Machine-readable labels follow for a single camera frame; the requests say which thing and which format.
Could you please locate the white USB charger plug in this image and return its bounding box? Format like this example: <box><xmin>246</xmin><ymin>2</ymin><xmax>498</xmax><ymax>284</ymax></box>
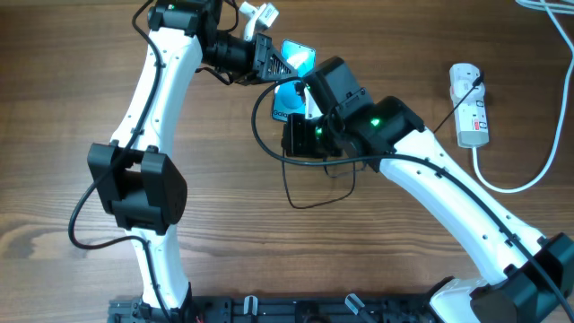
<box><xmin>450</xmin><ymin>77</ymin><xmax>485</xmax><ymax>104</ymax></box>

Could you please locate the white power strip cord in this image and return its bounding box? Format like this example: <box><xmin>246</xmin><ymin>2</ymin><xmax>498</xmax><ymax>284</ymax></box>
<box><xmin>470</xmin><ymin>0</ymin><xmax>574</xmax><ymax>195</ymax></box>

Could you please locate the Galaxy S25 smartphone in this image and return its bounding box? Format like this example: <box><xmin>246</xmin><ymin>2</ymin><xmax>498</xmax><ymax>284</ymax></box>
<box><xmin>270</xmin><ymin>39</ymin><xmax>317</xmax><ymax>123</ymax></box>

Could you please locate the black USB charging cable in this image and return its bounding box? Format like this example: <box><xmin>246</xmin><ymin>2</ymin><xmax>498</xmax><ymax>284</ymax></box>
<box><xmin>280</xmin><ymin>74</ymin><xmax>485</xmax><ymax>210</ymax></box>

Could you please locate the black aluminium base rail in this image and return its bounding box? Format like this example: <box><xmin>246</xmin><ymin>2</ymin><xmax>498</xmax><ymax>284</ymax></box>
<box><xmin>106</xmin><ymin>292</ymin><xmax>440</xmax><ymax>323</ymax></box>

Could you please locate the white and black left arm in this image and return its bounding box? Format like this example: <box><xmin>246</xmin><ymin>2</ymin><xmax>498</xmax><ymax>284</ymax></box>
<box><xmin>87</xmin><ymin>1</ymin><xmax>296</xmax><ymax>322</ymax></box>

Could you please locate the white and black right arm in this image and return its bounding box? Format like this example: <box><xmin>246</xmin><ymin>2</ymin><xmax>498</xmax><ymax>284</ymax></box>
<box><xmin>262</xmin><ymin>57</ymin><xmax>573</xmax><ymax>322</ymax></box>

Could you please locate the white power strip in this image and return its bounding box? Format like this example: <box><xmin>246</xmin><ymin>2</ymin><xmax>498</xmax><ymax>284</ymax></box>
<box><xmin>449</xmin><ymin>63</ymin><xmax>489</xmax><ymax>148</ymax></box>

